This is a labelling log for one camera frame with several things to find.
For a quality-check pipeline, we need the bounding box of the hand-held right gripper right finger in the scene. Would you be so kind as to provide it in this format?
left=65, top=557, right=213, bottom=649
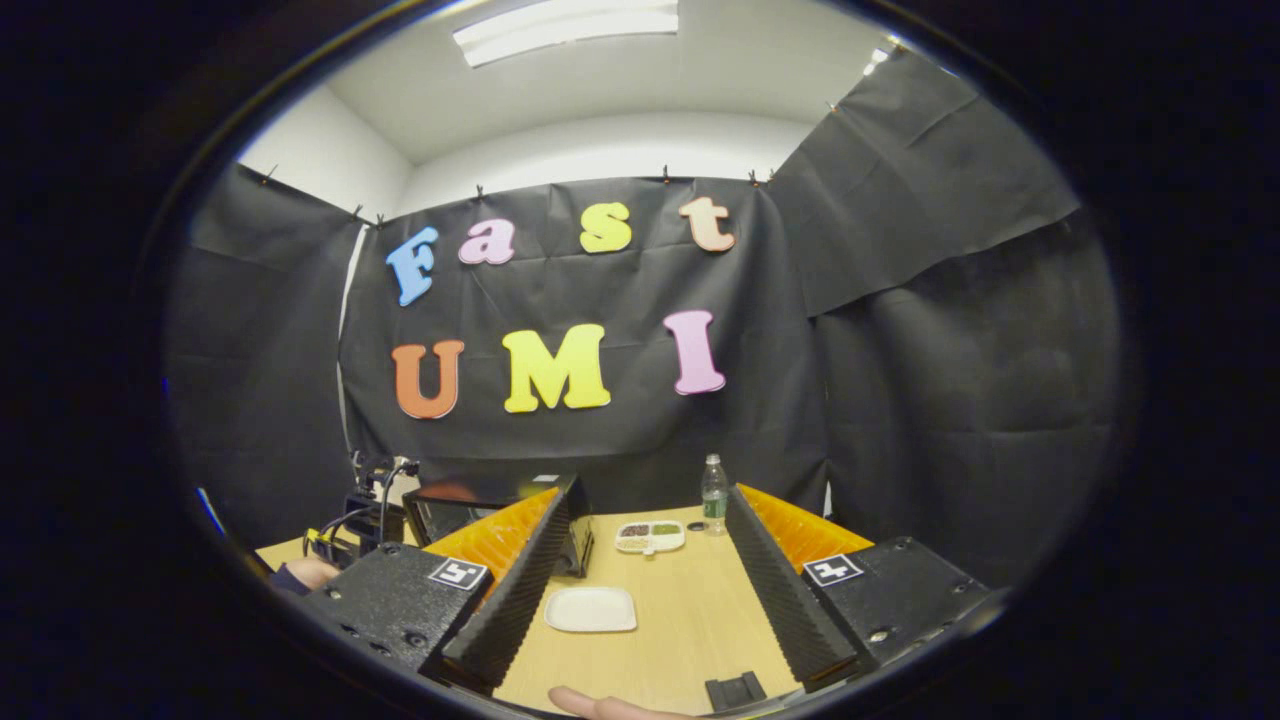
left=712, top=483, right=1001, bottom=693

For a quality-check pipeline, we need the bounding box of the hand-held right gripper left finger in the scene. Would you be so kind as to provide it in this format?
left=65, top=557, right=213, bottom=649
left=296, top=487, right=573, bottom=697

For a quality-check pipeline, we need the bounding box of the black electric oven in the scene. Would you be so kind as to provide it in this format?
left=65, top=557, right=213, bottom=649
left=402, top=474, right=595, bottom=579

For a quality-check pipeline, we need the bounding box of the white square plate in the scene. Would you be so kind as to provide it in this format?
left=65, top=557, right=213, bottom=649
left=544, top=586, right=638, bottom=633

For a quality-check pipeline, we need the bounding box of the clear water bottle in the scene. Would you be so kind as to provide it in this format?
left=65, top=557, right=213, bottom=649
left=701, top=454, right=730, bottom=536

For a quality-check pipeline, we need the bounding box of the white divided snack dish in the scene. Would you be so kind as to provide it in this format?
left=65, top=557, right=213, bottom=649
left=614, top=520, right=687, bottom=556

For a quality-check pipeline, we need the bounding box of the long ceiling light panel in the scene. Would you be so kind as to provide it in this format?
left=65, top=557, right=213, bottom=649
left=452, top=0, right=681, bottom=69

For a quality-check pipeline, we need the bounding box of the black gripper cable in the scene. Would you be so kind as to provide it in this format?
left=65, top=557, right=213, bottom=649
left=303, top=460, right=416, bottom=561

